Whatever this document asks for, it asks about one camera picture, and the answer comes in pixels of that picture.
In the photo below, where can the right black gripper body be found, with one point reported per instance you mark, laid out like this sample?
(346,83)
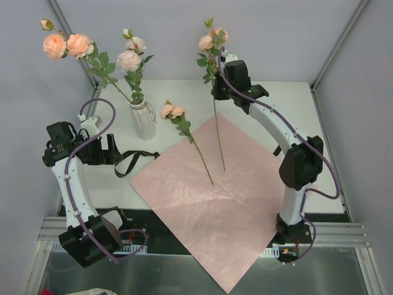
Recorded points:
(220,87)

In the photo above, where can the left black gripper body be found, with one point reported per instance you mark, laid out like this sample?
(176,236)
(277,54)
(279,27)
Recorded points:
(100,154)

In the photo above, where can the black printed ribbon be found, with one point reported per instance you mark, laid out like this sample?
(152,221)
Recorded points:
(135,157)

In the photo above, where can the peach rose stem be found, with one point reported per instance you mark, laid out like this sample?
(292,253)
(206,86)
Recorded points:
(177,116)
(209,46)
(100,66)

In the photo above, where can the pale pink rose stem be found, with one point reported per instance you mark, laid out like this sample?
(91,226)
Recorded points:
(132,62)

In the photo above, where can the pink wrapping paper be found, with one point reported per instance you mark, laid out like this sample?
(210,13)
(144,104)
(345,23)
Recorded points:
(220,197)

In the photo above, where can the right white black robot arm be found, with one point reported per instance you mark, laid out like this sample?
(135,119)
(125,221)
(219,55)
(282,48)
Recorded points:
(301,164)

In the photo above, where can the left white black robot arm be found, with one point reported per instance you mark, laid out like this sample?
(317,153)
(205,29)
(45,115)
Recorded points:
(89,236)

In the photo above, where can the white ribbed ceramic vase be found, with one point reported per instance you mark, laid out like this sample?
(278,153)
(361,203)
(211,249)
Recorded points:
(144,118)

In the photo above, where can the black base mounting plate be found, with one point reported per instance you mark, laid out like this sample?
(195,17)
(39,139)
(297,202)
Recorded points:
(160,240)

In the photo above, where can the beige cloth bag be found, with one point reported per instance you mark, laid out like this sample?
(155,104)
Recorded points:
(94,291)

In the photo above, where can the red cloth item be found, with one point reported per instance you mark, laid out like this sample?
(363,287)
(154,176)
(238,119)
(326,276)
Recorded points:
(45,292)

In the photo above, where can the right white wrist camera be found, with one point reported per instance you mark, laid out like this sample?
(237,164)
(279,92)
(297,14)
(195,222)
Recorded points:
(228,57)

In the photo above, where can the left white cable duct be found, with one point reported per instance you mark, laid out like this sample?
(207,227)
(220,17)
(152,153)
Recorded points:
(137,249)

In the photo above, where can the white cable duct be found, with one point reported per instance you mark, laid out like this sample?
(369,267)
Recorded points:
(272,252)
(137,249)

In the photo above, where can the right aluminium frame post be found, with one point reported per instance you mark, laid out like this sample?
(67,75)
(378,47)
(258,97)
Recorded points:
(338,45)

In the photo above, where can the right white cable duct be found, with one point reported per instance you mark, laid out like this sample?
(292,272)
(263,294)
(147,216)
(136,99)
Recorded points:
(272,252)

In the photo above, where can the aluminium front rail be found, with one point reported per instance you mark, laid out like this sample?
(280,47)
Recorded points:
(341,235)

